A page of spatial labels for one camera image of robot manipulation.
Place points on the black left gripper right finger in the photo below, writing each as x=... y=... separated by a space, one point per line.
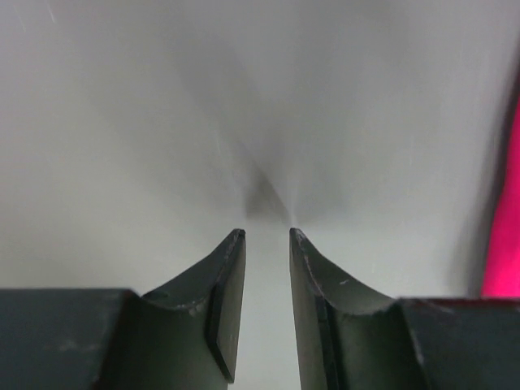
x=349 y=336

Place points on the red t-shirt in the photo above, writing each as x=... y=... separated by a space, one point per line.
x=501 y=273

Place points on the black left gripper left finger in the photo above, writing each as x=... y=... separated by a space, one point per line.
x=182 y=335

